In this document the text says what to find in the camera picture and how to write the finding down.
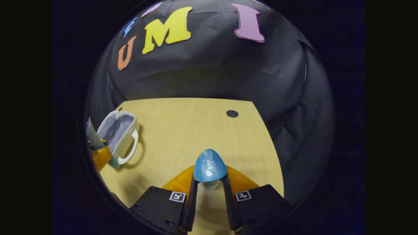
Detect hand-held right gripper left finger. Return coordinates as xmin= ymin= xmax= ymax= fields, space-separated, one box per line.
xmin=131 ymin=165 xmax=199 ymax=234

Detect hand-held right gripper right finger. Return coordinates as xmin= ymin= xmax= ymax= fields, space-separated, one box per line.
xmin=222 ymin=165 xmax=293 ymax=231

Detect small white suitcase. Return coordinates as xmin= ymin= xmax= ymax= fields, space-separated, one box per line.
xmin=96 ymin=110 xmax=141 ymax=165

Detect blue capped clear bottle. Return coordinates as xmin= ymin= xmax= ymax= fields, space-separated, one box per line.
xmin=193 ymin=149 xmax=228 ymax=190

